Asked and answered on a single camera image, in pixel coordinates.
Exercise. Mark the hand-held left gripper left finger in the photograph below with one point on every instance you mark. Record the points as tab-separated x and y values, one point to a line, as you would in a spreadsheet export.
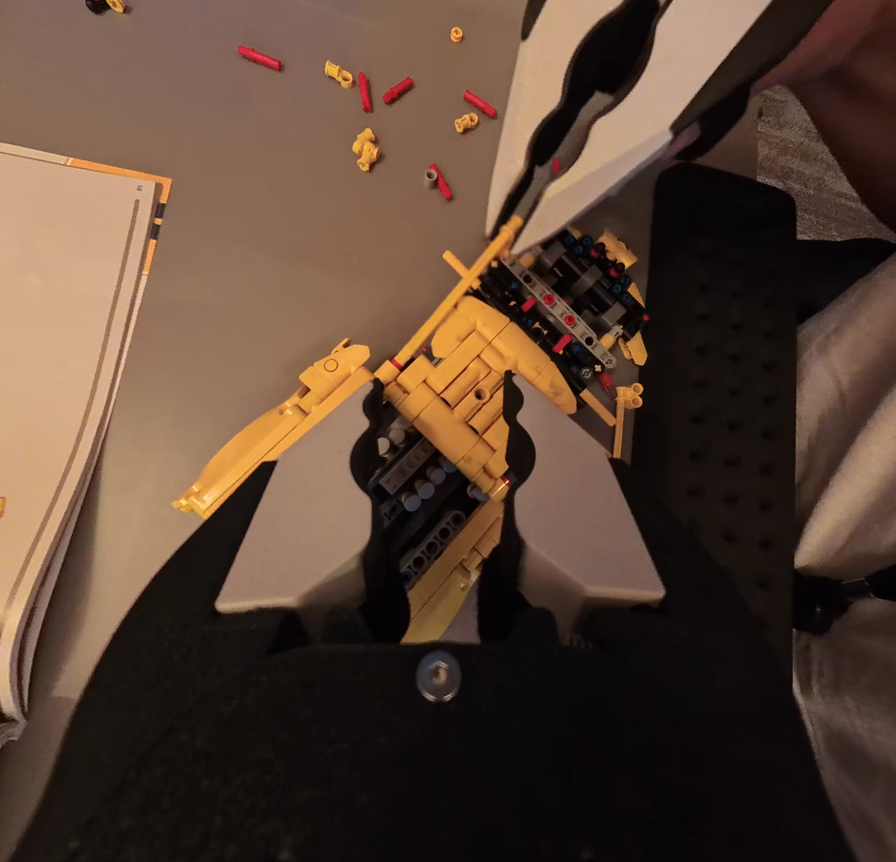
301	526

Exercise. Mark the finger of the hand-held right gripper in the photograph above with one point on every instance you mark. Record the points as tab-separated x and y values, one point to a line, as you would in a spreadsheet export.
686	57
553	36

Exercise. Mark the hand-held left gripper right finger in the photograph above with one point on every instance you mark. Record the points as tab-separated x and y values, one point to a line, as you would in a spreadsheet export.
588	526

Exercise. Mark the yellow flexible brick rod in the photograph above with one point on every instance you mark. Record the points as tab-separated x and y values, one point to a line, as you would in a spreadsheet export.
619	428

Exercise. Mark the yellow toy brick model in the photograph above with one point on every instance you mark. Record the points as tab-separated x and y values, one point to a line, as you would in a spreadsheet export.
462	365

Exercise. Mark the yellow brick link rod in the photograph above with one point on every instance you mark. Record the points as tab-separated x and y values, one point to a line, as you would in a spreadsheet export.
448	295

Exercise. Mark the person's right hand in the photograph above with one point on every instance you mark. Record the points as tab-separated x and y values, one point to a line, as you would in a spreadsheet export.
854	92

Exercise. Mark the red and grey brick pin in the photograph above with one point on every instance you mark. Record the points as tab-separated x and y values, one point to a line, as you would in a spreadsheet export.
439	181

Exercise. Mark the black perforated panel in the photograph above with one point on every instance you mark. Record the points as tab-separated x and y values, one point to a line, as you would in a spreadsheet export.
721	386

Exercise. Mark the shiny grey cloth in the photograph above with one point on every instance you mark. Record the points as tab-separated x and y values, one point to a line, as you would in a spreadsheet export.
854	421

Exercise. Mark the long red brick axle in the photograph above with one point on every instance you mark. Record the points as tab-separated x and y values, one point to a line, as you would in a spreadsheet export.
259	58

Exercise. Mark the open instruction booklet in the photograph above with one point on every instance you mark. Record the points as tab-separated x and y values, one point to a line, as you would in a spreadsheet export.
63	316

